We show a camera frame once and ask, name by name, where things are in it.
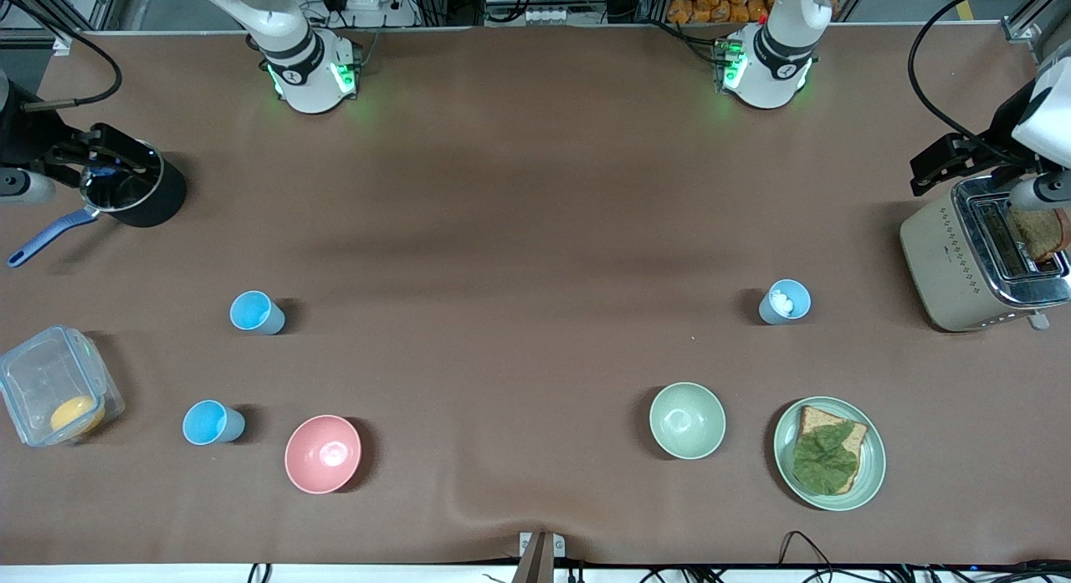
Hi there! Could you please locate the light blue cup with paper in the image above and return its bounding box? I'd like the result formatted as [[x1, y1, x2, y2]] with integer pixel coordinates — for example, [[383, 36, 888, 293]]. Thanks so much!
[[758, 279, 812, 326]]

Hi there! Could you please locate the plain light blue cup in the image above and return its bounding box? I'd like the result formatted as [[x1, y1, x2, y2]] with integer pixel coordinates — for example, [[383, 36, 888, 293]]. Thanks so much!
[[182, 400, 247, 446], [229, 290, 286, 335]]

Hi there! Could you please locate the beige and chrome toaster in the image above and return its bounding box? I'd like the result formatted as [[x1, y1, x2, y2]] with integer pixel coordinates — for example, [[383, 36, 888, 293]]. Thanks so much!
[[899, 175, 1071, 333]]

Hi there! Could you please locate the brown toast slice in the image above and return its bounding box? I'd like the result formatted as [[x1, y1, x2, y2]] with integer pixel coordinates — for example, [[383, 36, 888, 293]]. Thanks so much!
[[1008, 207, 1071, 263]]

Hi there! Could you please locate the clear plastic storage container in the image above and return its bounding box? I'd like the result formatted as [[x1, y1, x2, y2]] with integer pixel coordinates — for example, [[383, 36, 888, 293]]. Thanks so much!
[[0, 325, 126, 447]]

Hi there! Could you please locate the brown bread slice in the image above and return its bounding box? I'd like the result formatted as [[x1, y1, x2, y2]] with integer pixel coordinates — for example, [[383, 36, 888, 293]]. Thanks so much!
[[793, 405, 869, 495]]

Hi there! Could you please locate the bag of orange snacks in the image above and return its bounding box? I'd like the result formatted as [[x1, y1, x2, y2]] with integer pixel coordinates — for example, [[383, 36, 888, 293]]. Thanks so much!
[[667, 0, 839, 25]]

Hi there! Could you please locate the pale green plate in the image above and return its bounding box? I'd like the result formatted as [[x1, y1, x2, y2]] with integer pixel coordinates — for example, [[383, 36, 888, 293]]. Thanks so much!
[[772, 396, 887, 512]]

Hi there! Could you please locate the green lettuce leaf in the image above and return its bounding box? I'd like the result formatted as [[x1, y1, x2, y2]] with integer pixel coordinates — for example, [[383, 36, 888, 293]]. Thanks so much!
[[792, 422, 860, 494]]

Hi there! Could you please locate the pale green bowl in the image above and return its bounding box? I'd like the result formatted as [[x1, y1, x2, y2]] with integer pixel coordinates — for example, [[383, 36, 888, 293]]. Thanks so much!
[[649, 382, 727, 461]]

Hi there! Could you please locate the pink bowl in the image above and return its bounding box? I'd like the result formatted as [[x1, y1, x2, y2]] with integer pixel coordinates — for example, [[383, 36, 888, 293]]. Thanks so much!
[[284, 414, 362, 494]]

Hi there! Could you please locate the black saucepan with blue handle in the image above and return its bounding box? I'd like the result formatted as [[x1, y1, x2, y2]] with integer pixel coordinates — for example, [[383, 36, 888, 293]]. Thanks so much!
[[7, 138, 187, 268]]

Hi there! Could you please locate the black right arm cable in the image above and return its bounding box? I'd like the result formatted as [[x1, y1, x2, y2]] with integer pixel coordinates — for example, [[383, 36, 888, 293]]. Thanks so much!
[[0, 0, 123, 113]]

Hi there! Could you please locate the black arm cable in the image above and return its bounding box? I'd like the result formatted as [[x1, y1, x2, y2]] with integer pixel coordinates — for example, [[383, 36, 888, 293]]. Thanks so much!
[[0, 0, 123, 113], [908, 0, 1071, 164]]

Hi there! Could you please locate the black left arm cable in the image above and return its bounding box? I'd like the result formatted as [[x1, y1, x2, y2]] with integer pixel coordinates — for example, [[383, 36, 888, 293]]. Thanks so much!
[[908, 0, 1071, 164]]

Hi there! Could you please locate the aluminium frame profile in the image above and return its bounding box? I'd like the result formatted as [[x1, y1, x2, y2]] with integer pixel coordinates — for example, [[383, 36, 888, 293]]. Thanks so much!
[[0, 0, 120, 50], [1002, 0, 1071, 45]]

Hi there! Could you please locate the black looped cable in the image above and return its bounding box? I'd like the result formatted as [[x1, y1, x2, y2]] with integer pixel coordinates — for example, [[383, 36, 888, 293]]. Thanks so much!
[[778, 530, 839, 577]]

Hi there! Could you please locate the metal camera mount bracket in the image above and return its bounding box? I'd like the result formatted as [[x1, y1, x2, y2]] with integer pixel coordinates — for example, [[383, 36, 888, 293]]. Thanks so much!
[[512, 530, 566, 583]]

